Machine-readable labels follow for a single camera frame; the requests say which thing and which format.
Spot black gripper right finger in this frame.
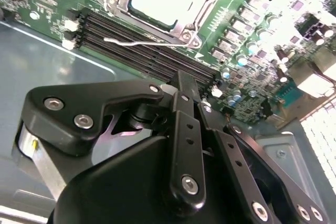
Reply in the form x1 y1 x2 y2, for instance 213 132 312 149
198 101 330 224

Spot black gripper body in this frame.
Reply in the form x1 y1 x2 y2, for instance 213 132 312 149
46 137 253 224

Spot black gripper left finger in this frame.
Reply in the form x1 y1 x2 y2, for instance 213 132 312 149
22 70 207 210

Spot metal wire locking lever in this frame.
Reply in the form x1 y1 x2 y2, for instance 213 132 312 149
103 36 188 48

